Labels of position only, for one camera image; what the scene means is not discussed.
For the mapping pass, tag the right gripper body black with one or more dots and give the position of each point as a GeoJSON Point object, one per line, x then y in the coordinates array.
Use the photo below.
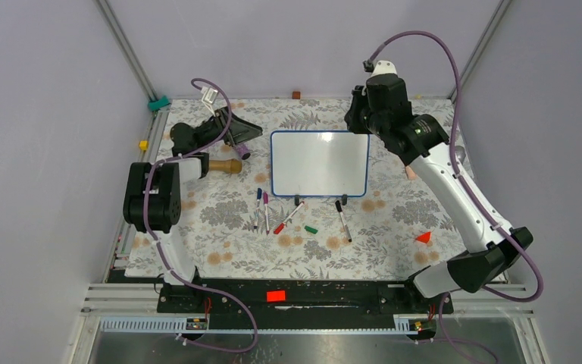
{"type": "Point", "coordinates": [362, 119]}

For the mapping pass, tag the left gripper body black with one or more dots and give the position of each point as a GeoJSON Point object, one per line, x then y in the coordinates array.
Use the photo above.
{"type": "Point", "coordinates": [211, 130]}

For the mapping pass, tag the blue framed whiteboard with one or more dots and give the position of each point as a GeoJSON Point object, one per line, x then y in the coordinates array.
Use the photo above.
{"type": "Point", "coordinates": [319, 163]}

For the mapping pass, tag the green marker cap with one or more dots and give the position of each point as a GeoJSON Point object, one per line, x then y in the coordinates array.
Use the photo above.
{"type": "Point", "coordinates": [311, 230]}

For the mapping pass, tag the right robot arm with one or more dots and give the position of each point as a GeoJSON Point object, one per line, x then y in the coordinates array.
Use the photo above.
{"type": "Point", "coordinates": [492, 245]}

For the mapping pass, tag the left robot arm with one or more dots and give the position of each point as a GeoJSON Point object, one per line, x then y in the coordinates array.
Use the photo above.
{"type": "Point", "coordinates": [152, 201]}

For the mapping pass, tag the blue whiteboard marker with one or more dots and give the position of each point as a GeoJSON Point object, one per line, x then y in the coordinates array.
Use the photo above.
{"type": "Point", "coordinates": [259, 193]}

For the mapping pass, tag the purple whiteboard marker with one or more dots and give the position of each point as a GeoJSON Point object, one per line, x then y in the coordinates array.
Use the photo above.
{"type": "Point", "coordinates": [266, 213]}

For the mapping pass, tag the red whiteboard marker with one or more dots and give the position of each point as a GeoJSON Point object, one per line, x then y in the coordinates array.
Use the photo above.
{"type": "Point", "coordinates": [286, 220]}

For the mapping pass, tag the black whiteboard marker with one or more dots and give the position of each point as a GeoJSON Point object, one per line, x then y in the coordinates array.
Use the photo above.
{"type": "Point", "coordinates": [342, 217]}

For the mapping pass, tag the purple glitter toy microphone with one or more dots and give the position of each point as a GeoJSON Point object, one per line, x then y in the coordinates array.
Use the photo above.
{"type": "Point", "coordinates": [242, 150]}

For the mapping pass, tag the tan toy microphone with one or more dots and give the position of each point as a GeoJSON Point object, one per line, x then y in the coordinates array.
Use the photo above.
{"type": "Point", "coordinates": [230, 166]}

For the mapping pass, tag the yellow cube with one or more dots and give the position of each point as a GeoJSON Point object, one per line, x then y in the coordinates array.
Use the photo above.
{"type": "Point", "coordinates": [143, 145]}

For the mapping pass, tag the teal corner block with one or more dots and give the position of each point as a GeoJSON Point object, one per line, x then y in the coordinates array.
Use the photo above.
{"type": "Point", "coordinates": [158, 104]}

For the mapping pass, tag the pink toy microphone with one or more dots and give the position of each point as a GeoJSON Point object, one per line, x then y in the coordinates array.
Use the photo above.
{"type": "Point", "coordinates": [411, 175]}

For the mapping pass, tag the silver toy microphone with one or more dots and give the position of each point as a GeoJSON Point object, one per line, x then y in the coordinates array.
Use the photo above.
{"type": "Point", "coordinates": [460, 154]}

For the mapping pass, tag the red triangular block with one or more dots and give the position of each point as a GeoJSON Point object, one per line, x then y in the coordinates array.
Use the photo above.
{"type": "Point", "coordinates": [424, 238]}

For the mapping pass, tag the red tape label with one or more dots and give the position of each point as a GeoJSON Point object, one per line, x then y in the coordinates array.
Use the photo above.
{"type": "Point", "coordinates": [275, 296]}

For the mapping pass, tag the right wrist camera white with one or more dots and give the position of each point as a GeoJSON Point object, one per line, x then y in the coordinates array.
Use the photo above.
{"type": "Point", "coordinates": [383, 67]}

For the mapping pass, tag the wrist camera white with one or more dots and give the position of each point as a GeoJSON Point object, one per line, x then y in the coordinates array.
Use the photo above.
{"type": "Point", "coordinates": [209, 96]}
{"type": "Point", "coordinates": [383, 67]}

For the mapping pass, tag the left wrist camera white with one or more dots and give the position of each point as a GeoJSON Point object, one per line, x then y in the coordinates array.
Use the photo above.
{"type": "Point", "coordinates": [209, 96]}

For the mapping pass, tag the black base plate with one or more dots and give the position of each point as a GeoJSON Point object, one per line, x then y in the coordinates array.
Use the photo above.
{"type": "Point", "coordinates": [236, 304]}

